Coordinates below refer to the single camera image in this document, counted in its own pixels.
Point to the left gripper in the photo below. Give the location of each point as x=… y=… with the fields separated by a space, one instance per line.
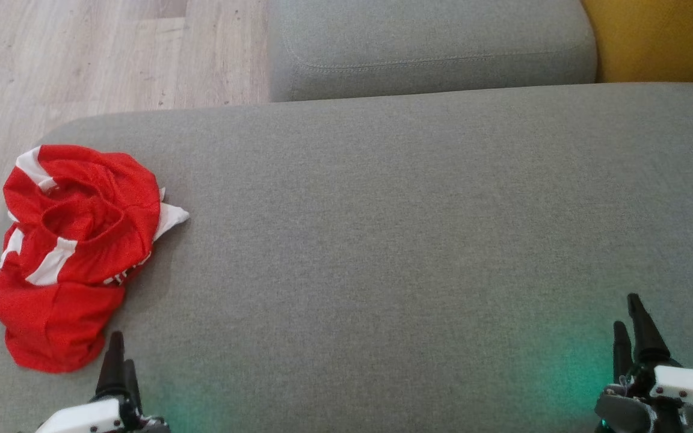
x=94 y=419

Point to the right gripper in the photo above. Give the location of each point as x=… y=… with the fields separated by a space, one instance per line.
x=689 y=391

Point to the red and white sports jersey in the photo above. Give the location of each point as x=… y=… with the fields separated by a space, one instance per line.
x=64 y=300

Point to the large grey sofa seat cushion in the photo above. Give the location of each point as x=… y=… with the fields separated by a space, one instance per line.
x=382 y=258

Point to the yellow sofa backrest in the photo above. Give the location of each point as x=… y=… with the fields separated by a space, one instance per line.
x=665 y=36

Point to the grey sofa ottoman cushion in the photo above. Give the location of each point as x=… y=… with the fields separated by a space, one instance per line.
x=431 y=48

